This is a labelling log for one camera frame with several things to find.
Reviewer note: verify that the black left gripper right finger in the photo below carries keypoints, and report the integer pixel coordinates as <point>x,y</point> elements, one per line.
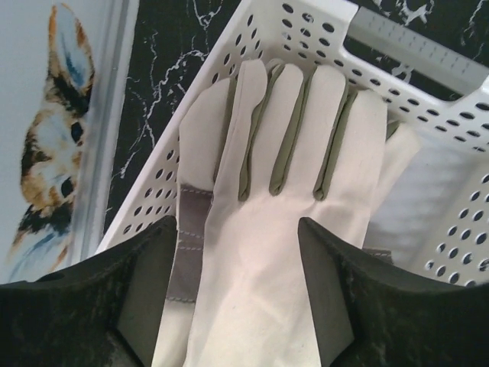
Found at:
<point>367,312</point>

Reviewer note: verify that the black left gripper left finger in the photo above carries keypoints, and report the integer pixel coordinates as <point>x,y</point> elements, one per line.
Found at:
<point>104,311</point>

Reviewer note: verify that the long white glove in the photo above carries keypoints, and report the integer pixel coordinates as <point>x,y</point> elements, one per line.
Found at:
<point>401,146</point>

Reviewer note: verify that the white perforated storage basket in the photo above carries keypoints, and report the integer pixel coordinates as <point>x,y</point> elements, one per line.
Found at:
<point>436,219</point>

